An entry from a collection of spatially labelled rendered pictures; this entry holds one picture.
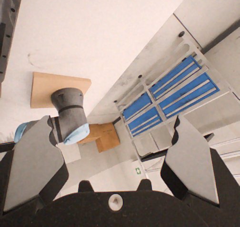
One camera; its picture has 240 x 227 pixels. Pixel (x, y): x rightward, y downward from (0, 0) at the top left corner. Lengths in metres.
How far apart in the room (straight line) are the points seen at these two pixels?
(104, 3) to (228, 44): 2.41
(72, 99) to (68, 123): 0.11
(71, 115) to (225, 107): 2.37
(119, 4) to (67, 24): 0.16
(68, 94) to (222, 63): 2.43
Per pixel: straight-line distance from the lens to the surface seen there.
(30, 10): 0.42
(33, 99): 0.64
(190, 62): 1.81
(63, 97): 0.57
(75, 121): 0.52
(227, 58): 2.62
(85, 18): 0.44
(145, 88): 2.02
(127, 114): 2.34
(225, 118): 2.55
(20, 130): 0.54
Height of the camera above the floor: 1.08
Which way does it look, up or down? 21 degrees down
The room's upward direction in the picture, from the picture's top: 157 degrees clockwise
